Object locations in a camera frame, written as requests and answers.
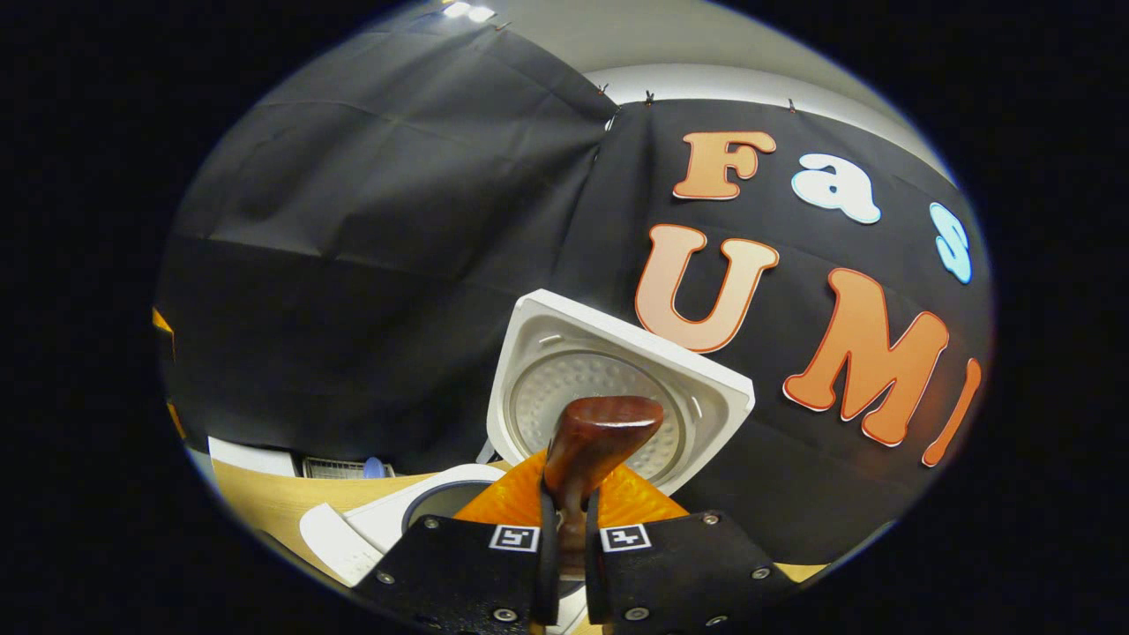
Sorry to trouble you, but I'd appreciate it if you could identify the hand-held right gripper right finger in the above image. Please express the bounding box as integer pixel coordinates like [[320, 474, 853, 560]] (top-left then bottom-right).
[[582, 463, 800, 632]]

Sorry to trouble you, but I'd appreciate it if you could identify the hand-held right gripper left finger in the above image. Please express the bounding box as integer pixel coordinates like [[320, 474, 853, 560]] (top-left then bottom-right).
[[351, 450, 562, 632]]

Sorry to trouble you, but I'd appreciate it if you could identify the brown wooden spoon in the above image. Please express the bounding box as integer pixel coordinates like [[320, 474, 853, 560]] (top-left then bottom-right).
[[541, 395, 665, 565]]

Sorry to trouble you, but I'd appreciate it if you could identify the white rice cooker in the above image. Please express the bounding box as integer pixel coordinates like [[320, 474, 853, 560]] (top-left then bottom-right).
[[348, 289, 757, 623]]

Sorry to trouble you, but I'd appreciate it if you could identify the white box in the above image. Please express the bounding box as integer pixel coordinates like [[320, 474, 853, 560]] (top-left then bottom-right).
[[207, 437, 297, 478]]

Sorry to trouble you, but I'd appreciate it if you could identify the white paper sheet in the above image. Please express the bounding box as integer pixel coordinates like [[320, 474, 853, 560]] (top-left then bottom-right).
[[300, 501, 389, 587]]

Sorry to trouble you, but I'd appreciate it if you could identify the white grid object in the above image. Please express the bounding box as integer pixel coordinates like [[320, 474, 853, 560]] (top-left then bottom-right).
[[300, 457, 367, 480]]

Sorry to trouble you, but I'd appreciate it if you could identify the black backdrop cloth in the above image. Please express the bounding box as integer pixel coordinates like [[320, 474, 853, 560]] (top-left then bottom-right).
[[157, 9, 996, 565]]

